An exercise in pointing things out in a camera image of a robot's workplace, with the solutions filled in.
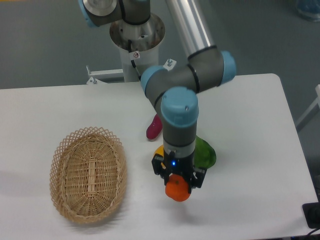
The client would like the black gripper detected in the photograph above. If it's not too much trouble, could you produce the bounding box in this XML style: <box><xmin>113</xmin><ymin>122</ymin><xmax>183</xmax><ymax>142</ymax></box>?
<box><xmin>151</xmin><ymin>151</ymin><xmax>207</xmax><ymax>194</ymax></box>

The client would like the orange fruit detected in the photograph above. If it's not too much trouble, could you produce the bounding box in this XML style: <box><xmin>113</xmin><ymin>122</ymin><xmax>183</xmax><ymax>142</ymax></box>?
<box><xmin>165</xmin><ymin>174</ymin><xmax>191</xmax><ymax>202</ymax></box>

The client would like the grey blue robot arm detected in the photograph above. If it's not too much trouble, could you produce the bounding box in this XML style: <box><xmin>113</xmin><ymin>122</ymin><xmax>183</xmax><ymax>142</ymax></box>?
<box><xmin>78</xmin><ymin>0</ymin><xmax>236</xmax><ymax>196</ymax></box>

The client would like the yellow fruit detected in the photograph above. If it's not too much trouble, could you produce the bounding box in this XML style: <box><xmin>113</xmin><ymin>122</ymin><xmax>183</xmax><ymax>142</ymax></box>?
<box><xmin>151</xmin><ymin>145</ymin><xmax>167</xmax><ymax>170</ymax></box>

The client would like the green leafy vegetable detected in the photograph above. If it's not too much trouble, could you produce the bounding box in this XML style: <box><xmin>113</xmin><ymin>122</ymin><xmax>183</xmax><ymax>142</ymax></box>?
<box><xmin>194</xmin><ymin>136</ymin><xmax>217</xmax><ymax>169</ymax></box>

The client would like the magenta eggplant toy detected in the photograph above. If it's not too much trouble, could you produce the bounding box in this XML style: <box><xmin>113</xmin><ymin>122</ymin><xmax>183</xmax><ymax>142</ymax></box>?
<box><xmin>146</xmin><ymin>114</ymin><xmax>163</xmax><ymax>140</ymax></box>

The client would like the woven wicker basket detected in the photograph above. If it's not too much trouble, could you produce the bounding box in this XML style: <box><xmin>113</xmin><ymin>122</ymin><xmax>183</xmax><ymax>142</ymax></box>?
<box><xmin>49</xmin><ymin>126</ymin><xmax>127</xmax><ymax>224</ymax></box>

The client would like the black device at table edge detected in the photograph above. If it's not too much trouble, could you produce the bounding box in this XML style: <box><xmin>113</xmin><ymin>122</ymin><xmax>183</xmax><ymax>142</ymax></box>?
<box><xmin>302</xmin><ymin>202</ymin><xmax>320</xmax><ymax>229</ymax></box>

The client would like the white furniture leg right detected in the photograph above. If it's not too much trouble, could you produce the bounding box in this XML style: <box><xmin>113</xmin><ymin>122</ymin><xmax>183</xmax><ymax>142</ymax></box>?
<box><xmin>295</xmin><ymin>84</ymin><xmax>320</xmax><ymax>133</ymax></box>

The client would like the white metal frame bracket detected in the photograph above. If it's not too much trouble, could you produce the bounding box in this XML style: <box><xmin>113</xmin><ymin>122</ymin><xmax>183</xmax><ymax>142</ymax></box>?
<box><xmin>85</xmin><ymin>57</ymin><xmax>177</xmax><ymax>85</ymax></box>

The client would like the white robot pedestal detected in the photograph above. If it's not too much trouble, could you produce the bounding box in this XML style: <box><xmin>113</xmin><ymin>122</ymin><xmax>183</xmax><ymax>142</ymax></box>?
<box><xmin>109</xmin><ymin>13</ymin><xmax>166</xmax><ymax>82</ymax></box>

